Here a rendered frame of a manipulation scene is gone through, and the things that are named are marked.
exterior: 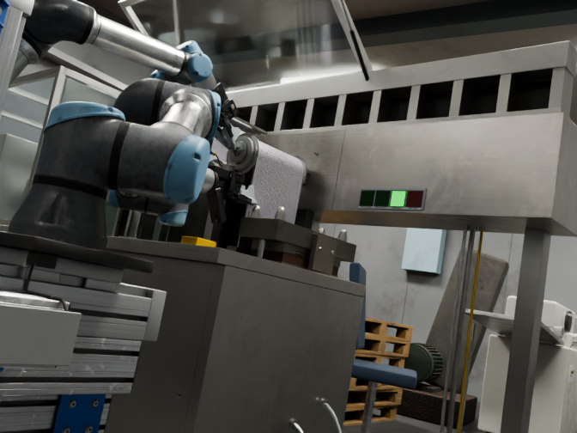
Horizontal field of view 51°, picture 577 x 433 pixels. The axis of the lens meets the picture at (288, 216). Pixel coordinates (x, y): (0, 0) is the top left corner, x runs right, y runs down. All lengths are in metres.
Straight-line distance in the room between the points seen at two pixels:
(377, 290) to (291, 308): 6.27
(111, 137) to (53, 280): 0.24
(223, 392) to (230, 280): 0.28
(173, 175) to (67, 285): 0.23
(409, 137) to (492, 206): 0.38
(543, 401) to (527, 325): 3.43
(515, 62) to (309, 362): 1.08
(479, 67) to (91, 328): 1.43
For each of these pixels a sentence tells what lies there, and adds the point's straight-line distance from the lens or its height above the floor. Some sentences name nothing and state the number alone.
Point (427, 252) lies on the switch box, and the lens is 7.62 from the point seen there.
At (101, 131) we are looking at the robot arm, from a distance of 1.00.
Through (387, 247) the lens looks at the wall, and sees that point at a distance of 8.01.
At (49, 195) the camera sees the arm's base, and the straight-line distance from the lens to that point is 0.99.
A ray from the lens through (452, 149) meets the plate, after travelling 1.93.
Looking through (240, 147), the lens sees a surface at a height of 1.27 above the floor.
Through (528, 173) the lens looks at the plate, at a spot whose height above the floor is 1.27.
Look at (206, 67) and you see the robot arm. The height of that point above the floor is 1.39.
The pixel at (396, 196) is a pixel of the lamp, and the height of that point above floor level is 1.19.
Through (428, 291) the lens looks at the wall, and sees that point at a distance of 7.71.
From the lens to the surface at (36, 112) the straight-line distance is 2.85.
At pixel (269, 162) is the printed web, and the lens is 2.01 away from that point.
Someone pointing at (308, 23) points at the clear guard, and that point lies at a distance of 2.28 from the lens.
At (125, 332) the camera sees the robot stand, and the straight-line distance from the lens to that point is 1.06.
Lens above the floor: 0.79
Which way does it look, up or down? 8 degrees up
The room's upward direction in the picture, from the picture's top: 10 degrees clockwise
